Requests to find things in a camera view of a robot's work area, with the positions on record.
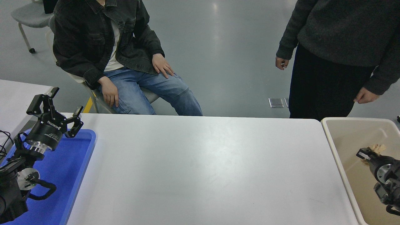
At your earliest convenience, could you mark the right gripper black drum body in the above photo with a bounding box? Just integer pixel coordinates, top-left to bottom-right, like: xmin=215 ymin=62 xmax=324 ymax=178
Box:
xmin=369 ymin=155 xmax=395 ymax=180

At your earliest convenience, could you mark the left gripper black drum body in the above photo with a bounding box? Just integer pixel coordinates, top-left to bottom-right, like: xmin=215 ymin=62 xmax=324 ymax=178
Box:
xmin=26 ymin=113 xmax=67 ymax=150

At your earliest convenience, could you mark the tan paper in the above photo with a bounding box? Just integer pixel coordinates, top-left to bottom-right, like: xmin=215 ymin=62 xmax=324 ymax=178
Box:
xmin=361 ymin=144 xmax=387 ymax=167

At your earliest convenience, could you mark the seated person's right hand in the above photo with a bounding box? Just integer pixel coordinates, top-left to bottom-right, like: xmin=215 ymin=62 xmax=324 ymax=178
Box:
xmin=97 ymin=77 xmax=120 ymax=108

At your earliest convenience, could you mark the standing person's left hand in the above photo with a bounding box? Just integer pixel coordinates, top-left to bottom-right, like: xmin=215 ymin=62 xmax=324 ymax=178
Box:
xmin=353 ymin=87 xmax=380 ymax=104

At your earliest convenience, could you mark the seated person's left hand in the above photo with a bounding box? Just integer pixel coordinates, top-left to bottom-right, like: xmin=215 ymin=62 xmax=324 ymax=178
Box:
xmin=152 ymin=53 xmax=175 ymax=78

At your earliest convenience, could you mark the standing person's right hand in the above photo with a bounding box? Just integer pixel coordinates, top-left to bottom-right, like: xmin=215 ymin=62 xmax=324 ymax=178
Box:
xmin=275 ymin=56 xmax=289 ymax=70

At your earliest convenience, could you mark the large pale beige bin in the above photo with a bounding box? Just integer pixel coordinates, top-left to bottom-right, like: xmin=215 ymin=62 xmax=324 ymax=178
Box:
xmin=321 ymin=117 xmax=400 ymax=225

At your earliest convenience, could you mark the blue plastic tray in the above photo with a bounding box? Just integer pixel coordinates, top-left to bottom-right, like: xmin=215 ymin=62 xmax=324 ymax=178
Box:
xmin=0 ymin=128 xmax=97 ymax=225

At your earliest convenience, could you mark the seated person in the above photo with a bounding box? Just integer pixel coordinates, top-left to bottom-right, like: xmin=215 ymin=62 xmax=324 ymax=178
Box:
xmin=52 ymin=0 xmax=203 ymax=117

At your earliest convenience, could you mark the pale chair under seated person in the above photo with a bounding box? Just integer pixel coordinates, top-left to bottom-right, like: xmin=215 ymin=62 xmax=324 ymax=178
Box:
xmin=46 ymin=15 xmax=160 ymax=113

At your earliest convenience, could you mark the grey wheeled chair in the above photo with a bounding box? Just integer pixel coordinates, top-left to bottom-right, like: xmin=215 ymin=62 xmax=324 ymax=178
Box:
xmin=11 ymin=0 xmax=55 ymax=53

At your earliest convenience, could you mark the black bag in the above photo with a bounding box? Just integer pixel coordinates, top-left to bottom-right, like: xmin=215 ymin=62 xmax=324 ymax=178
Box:
xmin=43 ymin=0 xmax=58 ymax=14

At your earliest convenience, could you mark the standing person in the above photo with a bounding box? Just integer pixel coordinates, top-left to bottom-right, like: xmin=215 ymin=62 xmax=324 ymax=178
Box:
xmin=275 ymin=0 xmax=400 ymax=122

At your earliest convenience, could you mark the thin black cable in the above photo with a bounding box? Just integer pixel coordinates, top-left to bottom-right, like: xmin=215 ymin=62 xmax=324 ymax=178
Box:
xmin=0 ymin=130 xmax=14 ymax=161

